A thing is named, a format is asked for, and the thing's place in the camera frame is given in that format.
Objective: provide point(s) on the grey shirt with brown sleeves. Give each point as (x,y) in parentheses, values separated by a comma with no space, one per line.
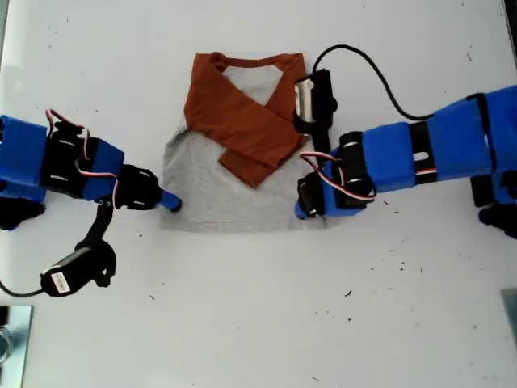
(234,194)

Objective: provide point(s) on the black clamp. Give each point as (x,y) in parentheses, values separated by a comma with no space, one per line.
(3,315)

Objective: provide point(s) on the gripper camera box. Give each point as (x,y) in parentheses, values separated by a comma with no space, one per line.
(305,99)
(66,275)

